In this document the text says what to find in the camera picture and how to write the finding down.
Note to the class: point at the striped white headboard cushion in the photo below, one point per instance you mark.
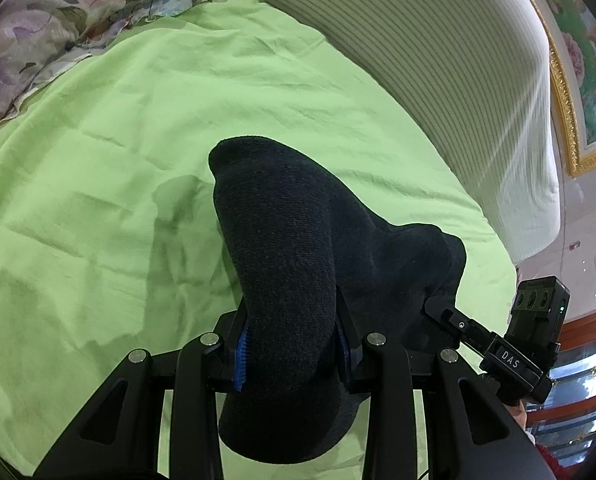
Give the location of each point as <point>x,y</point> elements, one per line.
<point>475,76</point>

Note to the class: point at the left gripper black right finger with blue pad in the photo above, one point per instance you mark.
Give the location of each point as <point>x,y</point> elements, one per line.
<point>434,414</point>

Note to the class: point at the dark navy fleece pants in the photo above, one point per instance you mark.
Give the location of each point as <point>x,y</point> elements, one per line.
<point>301,242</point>

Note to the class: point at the red wooden glass cabinet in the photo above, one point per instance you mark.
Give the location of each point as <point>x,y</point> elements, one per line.
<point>565,424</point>

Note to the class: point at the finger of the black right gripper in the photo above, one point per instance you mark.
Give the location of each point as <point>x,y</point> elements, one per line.
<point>454,323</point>

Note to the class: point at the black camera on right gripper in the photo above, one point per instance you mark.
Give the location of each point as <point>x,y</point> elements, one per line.
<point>538,313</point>

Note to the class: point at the person's right hand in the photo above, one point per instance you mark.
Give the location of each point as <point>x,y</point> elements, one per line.
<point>519,413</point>

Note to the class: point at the light green bed sheet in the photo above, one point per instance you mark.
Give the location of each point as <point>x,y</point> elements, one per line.
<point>108,236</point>

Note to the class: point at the red sleeved right forearm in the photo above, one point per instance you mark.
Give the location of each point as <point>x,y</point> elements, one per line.
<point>560,472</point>

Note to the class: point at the gold framed floral painting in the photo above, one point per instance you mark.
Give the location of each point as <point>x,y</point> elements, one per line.
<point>571,29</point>

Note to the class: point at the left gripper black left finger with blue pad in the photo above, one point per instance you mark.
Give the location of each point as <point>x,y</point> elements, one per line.
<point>116,434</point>

